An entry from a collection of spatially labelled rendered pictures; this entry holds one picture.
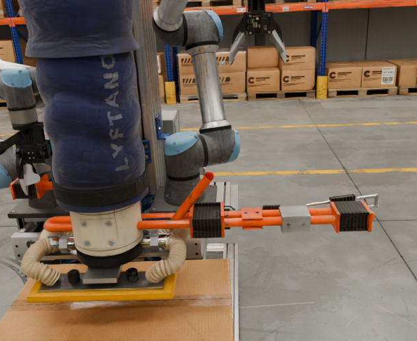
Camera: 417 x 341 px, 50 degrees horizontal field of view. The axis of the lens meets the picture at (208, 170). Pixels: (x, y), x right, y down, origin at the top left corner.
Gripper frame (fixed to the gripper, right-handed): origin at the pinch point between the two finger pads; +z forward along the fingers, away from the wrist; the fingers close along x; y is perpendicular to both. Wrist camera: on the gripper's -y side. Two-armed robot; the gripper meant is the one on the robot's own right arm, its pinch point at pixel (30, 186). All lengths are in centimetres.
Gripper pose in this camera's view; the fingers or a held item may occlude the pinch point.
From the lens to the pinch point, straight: 146.9
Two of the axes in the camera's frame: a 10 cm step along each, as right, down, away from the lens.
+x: 0.1, -3.5, 9.4
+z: 0.5, 9.3, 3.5
